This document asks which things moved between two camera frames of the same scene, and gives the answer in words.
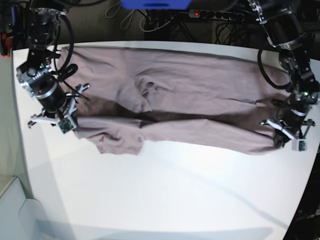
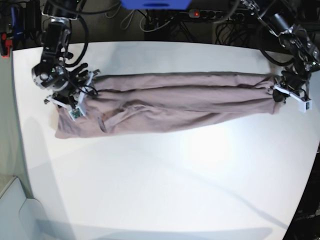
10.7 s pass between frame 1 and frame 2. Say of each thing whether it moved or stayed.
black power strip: stayed
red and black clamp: stayed
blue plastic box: stayed
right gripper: moved
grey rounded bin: stayed
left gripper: moved
